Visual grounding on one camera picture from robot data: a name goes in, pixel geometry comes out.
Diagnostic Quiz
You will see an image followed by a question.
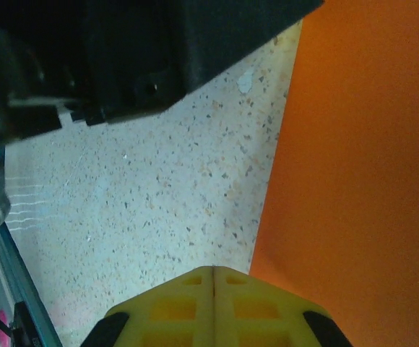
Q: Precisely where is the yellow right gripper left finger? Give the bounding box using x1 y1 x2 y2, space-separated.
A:
82 265 216 347

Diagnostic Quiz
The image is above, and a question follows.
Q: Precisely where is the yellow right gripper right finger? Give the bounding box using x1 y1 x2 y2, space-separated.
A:
212 265 354 347

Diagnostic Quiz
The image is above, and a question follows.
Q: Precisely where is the orange square paper sheet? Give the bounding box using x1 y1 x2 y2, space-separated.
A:
248 0 419 347

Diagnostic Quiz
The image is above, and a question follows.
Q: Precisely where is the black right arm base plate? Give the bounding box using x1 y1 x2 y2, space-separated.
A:
9 302 35 347

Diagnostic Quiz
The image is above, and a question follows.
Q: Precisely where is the long aluminium frame rail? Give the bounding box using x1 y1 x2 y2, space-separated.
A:
0 223 63 347

